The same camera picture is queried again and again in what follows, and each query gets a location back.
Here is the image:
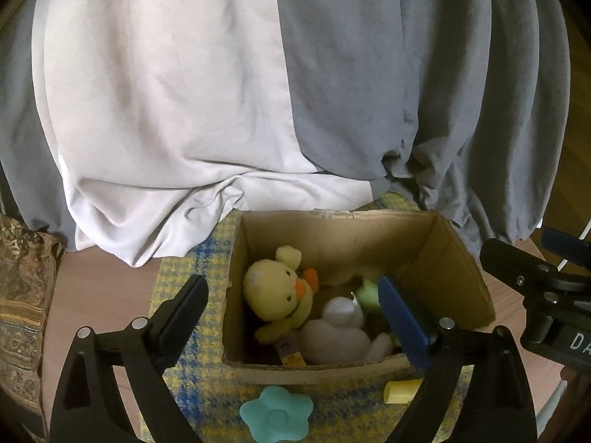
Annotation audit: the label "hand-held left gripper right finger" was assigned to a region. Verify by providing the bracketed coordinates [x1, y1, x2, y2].
[378, 276, 539, 443]

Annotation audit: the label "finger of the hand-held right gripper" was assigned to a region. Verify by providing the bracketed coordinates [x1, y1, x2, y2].
[541, 228, 591, 266]
[479, 238, 561, 296]

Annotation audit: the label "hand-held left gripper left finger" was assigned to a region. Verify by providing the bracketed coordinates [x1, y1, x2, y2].
[48, 274, 209, 443]

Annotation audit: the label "green leaf toy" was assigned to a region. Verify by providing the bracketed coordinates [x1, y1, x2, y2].
[353, 279, 384, 319]

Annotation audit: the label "white bunny plush toy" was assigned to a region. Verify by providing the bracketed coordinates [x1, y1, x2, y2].
[300, 296, 395, 364]

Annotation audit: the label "yellow duck plush toy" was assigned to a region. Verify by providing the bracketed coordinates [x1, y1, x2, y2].
[242, 245, 320, 343]

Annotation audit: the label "brown cardboard box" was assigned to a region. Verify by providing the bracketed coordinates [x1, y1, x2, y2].
[222, 209, 497, 386]

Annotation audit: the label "colourful cube blocks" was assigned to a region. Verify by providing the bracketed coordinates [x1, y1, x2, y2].
[277, 339, 305, 367]

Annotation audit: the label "yellow and blue plaid mat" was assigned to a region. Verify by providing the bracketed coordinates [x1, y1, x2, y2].
[139, 191, 476, 443]

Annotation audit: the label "yellow cylinder block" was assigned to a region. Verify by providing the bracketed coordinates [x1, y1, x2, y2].
[383, 378, 424, 404]

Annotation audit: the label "teal flower toy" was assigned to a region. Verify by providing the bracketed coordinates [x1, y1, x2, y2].
[239, 386, 314, 441]

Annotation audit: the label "brown patterned cloth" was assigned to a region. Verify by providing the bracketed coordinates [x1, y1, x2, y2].
[0, 214, 65, 443]

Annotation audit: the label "grey curtain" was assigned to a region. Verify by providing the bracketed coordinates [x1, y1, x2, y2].
[272, 0, 571, 259]
[0, 4, 77, 241]

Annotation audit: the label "white curtain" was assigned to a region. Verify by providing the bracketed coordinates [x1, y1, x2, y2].
[32, 0, 375, 268]

